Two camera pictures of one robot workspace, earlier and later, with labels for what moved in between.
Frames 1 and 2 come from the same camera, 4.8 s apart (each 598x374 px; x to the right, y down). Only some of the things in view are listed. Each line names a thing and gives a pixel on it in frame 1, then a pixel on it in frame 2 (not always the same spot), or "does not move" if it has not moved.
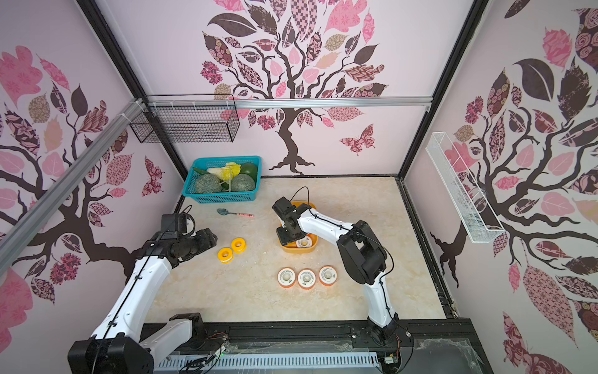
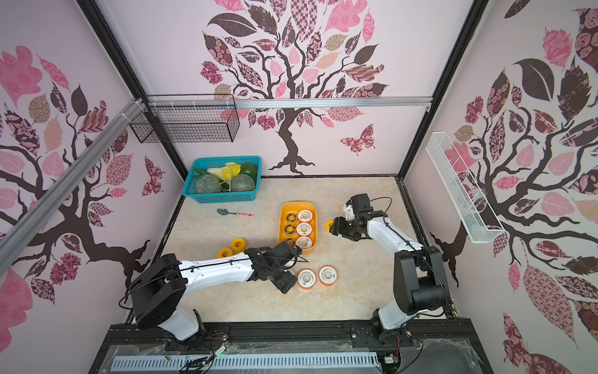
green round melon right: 242,182 does not move
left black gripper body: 194,245 → 280,279
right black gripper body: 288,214 → 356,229
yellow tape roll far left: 225,255 does not move
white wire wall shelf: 460,191 does not move
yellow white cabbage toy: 227,172 does not move
